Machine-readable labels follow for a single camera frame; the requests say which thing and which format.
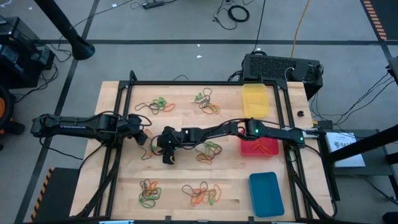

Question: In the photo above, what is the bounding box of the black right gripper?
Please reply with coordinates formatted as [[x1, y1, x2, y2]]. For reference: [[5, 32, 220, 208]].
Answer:
[[156, 125, 184, 165]]

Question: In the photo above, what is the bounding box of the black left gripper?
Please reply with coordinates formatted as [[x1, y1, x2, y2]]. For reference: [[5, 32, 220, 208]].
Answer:
[[124, 113, 149, 147]]

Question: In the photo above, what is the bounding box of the red plastic basket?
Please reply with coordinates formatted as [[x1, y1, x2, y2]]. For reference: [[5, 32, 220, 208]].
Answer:
[[239, 132, 280, 157]]

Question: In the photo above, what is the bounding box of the hazard-striped black mat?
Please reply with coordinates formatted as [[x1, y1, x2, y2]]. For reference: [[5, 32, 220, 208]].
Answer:
[[30, 167, 80, 223], [360, 0, 398, 41]]

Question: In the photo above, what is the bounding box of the yellow plastic basket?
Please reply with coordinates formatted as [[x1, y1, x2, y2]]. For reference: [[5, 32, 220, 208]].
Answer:
[[241, 83, 270, 119]]

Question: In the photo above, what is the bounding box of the blue plastic basket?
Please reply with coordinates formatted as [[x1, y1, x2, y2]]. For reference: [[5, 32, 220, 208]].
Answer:
[[248, 171, 285, 218]]

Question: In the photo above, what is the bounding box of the black power strip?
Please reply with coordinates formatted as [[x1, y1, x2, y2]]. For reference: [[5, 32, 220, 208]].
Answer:
[[142, 1, 165, 10]]

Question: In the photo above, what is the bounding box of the black mesh computer case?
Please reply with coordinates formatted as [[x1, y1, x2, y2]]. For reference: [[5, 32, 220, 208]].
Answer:
[[241, 53, 323, 100]]

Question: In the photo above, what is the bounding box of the black floor pole stand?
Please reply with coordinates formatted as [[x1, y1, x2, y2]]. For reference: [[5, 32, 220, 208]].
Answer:
[[33, 0, 96, 62]]

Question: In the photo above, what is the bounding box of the orange black wheel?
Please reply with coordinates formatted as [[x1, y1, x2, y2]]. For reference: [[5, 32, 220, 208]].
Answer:
[[0, 86, 26, 136]]

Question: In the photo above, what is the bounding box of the black equipment cart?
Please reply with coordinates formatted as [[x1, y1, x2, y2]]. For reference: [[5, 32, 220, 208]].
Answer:
[[0, 16, 56, 90]]

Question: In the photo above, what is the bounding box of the white paper sign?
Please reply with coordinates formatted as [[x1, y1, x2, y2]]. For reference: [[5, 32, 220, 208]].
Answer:
[[325, 131, 366, 168]]

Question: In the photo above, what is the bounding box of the black side stand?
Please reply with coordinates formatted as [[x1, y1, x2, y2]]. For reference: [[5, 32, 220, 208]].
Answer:
[[317, 123, 398, 202]]

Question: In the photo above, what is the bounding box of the grey flat device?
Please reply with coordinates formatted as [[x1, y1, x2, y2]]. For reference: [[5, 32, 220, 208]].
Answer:
[[386, 55, 398, 86]]

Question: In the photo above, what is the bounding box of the black aluminium table frame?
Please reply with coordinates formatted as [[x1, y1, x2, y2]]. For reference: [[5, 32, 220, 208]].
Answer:
[[74, 70, 336, 222]]

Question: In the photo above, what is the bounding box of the thin loose black cable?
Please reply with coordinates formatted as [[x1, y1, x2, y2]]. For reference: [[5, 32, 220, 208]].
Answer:
[[213, 0, 237, 31]]

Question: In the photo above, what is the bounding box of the coiled black cable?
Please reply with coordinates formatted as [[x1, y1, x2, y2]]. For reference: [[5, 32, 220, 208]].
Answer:
[[227, 4, 250, 23]]

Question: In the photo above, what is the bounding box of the long black power cable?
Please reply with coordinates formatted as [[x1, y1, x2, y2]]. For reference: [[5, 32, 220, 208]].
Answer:
[[251, 0, 266, 54]]

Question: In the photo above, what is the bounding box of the yellow floor cable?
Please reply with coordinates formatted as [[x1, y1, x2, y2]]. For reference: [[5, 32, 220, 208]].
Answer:
[[290, 0, 311, 58]]

